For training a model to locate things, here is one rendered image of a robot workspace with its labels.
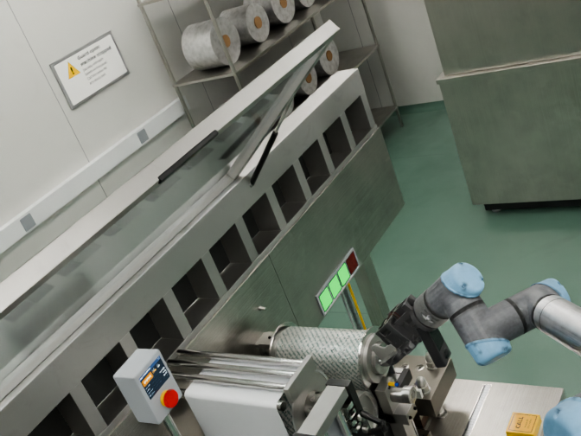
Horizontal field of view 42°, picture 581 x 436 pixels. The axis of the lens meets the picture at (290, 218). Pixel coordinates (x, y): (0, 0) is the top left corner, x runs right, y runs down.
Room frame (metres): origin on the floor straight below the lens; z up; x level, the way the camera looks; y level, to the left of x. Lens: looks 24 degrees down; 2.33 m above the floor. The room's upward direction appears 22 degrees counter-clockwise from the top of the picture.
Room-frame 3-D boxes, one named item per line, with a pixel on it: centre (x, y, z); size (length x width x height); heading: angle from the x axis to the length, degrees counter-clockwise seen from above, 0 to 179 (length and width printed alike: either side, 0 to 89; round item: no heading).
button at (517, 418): (1.43, -0.35, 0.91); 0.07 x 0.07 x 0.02; 50
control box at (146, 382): (1.05, 0.31, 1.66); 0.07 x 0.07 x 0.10; 53
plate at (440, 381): (1.70, -0.05, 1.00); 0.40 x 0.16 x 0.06; 50
